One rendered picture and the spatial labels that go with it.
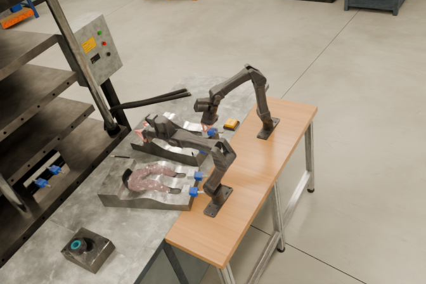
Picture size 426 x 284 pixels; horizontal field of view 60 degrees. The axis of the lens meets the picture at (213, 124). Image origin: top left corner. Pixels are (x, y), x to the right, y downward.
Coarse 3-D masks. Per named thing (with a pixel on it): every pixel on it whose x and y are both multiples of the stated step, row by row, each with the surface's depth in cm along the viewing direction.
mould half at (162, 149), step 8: (168, 112) 236; (176, 120) 231; (184, 120) 233; (144, 128) 240; (184, 128) 229; (192, 128) 227; (200, 128) 225; (216, 128) 222; (136, 136) 235; (200, 136) 219; (216, 136) 224; (136, 144) 230; (144, 144) 225; (152, 144) 220; (160, 144) 218; (144, 152) 231; (152, 152) 226; (160, 152) 222; (168, 152) 217; (176, 152) 213; (184, 152) 211; (176, 160) 219; (184, 160) 214; (192, 160) 210; (200, 160) 212
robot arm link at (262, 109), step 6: (258, 90) 204; (264, 90) 206; (258, 96) 207; (264, 96) 209; (258, 102) 211; (264, 102) 211; (258, 108) 215; (264, 108) 213; (258, 114) 218; (264, 114) 215; (270, 114) 216
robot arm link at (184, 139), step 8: (176, 136) 170; (184, 136) 168; (192, 136) 167; (184, 144) 168; (192, 144) 166; (200, 144) 163; (208, 144) 161; (216, 144) 161; (224, 144) 161; (208, 152) 163; (216, 152) 157; (232, 152) 164; (216, 160) 160; (224, 160) 159; (216, 168) 164; (224, 168) 160
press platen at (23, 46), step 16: (0, 32) 230; (16, 32) 224; (32, 32) 219; (0, 48) 210; (16, 48) 205; (32, 48) 201; (48, 48) 209; (0, 64) 193; (16, 64) 195; (0, 80) 189
